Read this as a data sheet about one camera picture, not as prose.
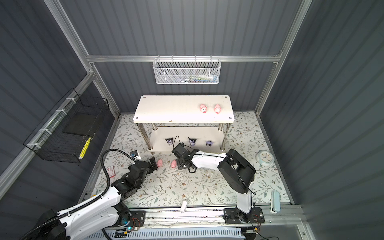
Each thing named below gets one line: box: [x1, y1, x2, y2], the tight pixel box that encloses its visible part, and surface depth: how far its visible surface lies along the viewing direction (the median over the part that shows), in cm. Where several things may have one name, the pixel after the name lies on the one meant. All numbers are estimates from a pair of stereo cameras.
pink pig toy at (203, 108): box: [200, 104, 208, 114], surface depth 74 cm
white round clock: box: [255, 149, 275, 166], surface depth 95 cm
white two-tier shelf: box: [133, 95, 235, 152], surface depth 79 cm
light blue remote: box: [271, 190, 281, 214], surface depth 77 cm
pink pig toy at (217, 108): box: [214, 104, 222, 114], surface depth 74 cm
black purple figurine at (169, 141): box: [164, 137, 174, 146], surface depth 93 cm
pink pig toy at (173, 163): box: [171, 159, 177, 169], surface depth 93 cm
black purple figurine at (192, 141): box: [188, 137, 197, 146], surface depth 93 cm
